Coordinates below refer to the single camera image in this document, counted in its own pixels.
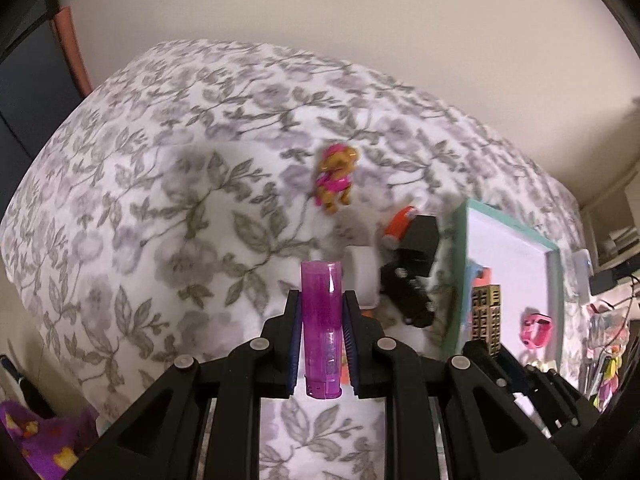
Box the blue orange plastic box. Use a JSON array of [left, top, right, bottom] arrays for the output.
[[465, 262, 493, 311]]

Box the dark cabinet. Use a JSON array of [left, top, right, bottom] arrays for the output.
[[0, 5, 93, 211]]

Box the orange glue bottle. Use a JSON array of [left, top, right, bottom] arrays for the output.
[[384, 205, 418, 243]]

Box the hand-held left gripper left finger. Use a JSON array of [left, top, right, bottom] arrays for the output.
[[65, 291, 305, 480]]

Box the white power strip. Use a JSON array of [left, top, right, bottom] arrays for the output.
[[570, 249, 596, 306]]

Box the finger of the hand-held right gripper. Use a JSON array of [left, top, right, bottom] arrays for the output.
[[500, 346, 536, 401], [464, 339, 503, 368]]

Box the purple printed cloth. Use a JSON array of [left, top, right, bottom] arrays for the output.
[[0, 400, 98, 480]]

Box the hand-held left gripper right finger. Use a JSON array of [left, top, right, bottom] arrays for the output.
[[342, 290, 582, 480]]

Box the purple lighter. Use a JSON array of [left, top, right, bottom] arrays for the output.
[[300, 260, 345, 401]]

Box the black charger cube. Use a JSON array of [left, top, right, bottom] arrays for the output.
[[395, 214, 441, 273]]

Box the pink brown dog toy figure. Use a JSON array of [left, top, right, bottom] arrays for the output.
[[313, 143, 361, 213]]

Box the black handle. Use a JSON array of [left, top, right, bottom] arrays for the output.
[[0, 355, 56, 418]]

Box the pink watch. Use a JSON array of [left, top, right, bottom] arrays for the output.
[[520, 311, 553, 351]]

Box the white shelf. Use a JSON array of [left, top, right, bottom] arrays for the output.
[[580, 165, 640, 271]]

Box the black toy car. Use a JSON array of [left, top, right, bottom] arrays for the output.
[[380, 260, 436, 328]]

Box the teal framed white tray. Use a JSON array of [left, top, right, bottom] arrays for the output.
[[442, 199, 563, 366]]

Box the black adapter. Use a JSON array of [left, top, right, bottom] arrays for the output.
[[590, 267, 640, 296]]

